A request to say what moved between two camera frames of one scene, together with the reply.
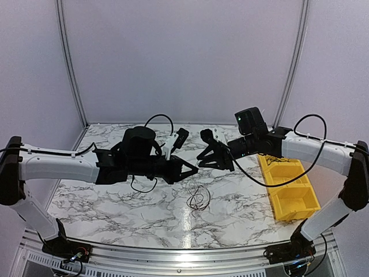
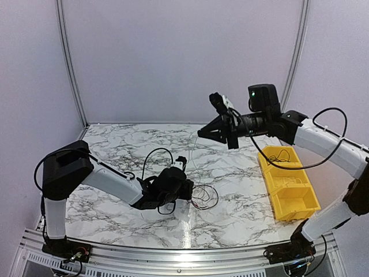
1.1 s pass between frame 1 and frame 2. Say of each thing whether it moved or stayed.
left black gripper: moved
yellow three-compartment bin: stayed
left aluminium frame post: stayed
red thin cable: moved
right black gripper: moved
